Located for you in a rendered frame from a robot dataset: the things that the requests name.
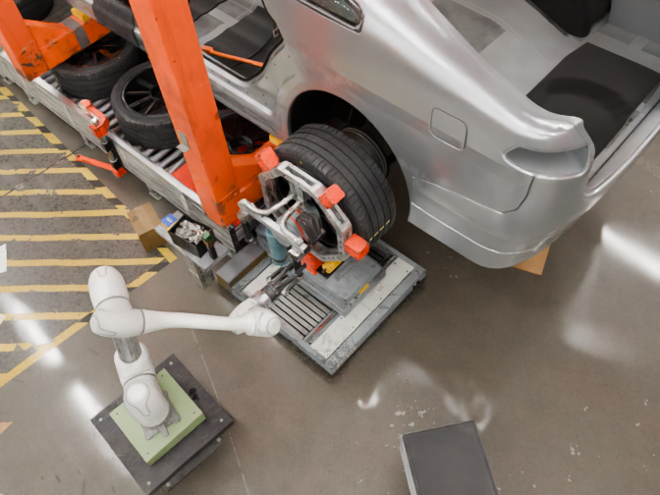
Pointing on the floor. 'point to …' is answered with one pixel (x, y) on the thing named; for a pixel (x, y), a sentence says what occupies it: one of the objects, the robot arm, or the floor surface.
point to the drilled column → (199, 274)
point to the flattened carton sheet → (534, 262)
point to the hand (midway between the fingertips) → (297, 266)
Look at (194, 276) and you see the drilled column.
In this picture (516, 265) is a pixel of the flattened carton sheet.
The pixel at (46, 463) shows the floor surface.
